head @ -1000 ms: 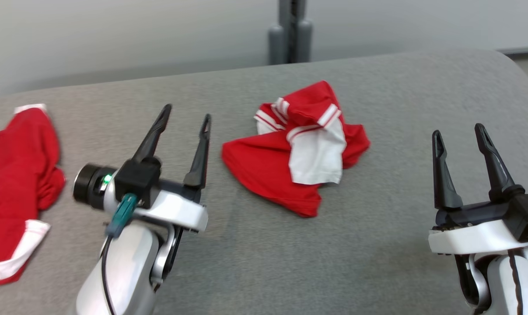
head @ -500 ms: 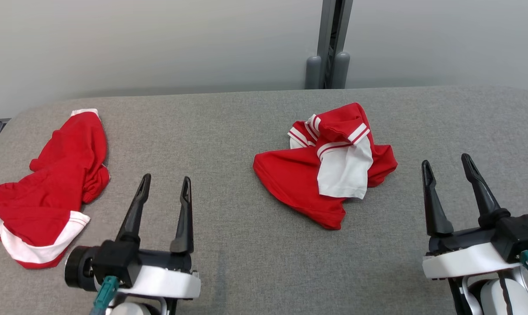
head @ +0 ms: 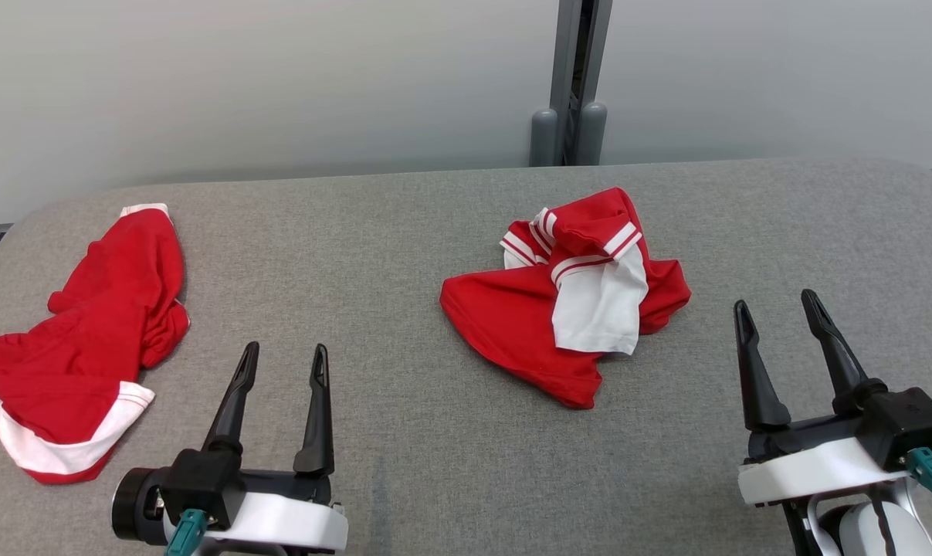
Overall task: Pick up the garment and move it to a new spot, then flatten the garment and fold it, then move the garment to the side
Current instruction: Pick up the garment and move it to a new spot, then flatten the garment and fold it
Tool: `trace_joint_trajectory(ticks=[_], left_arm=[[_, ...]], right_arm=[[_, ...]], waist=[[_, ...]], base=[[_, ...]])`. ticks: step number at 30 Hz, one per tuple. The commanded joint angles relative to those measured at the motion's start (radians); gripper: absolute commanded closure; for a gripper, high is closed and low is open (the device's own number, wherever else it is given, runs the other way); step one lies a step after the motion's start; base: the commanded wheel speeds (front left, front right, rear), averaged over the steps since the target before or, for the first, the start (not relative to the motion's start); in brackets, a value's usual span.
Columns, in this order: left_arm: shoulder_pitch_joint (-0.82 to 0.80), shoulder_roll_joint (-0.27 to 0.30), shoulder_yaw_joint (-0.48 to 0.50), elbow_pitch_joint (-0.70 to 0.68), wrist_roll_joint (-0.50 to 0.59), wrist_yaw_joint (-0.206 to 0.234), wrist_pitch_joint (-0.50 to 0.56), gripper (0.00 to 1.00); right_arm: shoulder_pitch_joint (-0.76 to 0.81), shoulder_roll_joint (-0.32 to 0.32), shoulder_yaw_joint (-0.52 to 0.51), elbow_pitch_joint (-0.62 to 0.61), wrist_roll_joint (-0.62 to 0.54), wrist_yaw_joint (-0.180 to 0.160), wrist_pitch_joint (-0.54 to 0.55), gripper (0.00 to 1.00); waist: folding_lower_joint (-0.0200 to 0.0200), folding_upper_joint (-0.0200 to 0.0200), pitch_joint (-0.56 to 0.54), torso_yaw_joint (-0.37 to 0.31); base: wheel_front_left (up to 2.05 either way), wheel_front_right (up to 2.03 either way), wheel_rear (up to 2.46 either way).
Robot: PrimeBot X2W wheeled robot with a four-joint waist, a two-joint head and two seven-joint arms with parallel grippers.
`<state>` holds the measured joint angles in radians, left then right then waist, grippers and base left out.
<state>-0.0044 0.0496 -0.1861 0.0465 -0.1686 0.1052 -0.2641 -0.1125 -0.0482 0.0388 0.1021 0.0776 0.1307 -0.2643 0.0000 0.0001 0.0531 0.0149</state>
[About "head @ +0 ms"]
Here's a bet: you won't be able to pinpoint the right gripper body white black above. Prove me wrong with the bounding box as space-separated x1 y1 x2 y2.
738 409 910 507

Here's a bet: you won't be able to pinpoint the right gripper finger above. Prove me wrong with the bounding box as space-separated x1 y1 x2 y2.
734 300 791 432
802 290 888 415

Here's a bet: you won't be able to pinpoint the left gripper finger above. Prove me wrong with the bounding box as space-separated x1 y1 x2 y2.
293 344 336 476
203 341 260 455

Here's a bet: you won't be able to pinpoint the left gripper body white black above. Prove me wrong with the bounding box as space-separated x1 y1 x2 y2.
112 467 349 556

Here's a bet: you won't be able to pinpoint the red shorts with white trim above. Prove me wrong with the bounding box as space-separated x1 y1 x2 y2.
0 202 191 486

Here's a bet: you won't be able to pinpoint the red Bulls basketball jersey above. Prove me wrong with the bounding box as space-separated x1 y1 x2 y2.
439 186 692 410

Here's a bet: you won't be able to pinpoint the grey cylindrical post foot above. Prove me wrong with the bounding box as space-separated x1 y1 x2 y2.
530 108 560 168
575 101 608 166

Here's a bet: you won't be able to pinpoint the grey metal partition post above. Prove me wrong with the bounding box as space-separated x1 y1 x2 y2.
549 0 614 167

